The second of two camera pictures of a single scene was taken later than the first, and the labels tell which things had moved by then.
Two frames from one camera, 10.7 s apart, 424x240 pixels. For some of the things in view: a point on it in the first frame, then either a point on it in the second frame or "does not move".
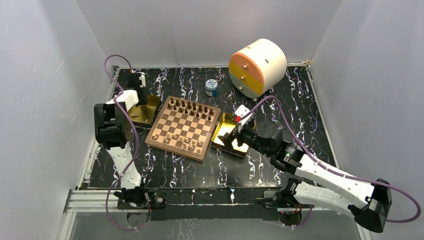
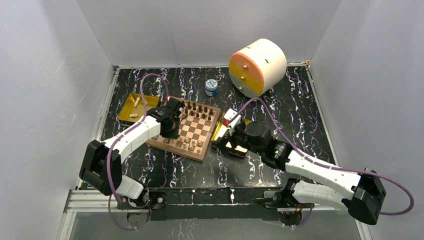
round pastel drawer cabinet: (257, 67) does not move
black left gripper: (144, 101) to (175, 134)
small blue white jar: (211, 87) does not move
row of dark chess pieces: (191, 109) does not move
